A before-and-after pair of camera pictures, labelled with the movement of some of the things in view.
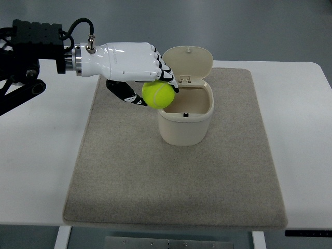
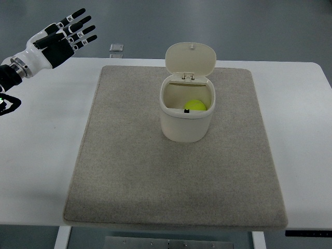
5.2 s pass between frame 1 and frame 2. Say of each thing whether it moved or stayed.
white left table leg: stayed
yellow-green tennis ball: moved
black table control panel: stayed
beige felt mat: stayed
